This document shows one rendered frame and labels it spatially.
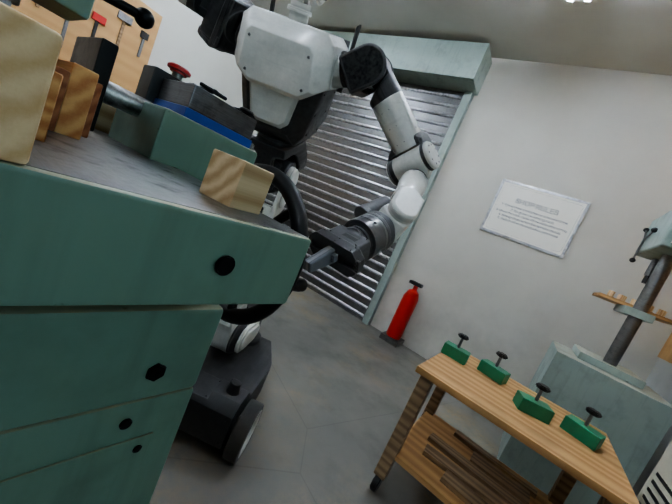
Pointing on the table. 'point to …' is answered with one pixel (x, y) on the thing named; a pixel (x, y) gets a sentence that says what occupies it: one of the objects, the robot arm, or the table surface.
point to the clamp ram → (96, 58)
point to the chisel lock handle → (135, 13)
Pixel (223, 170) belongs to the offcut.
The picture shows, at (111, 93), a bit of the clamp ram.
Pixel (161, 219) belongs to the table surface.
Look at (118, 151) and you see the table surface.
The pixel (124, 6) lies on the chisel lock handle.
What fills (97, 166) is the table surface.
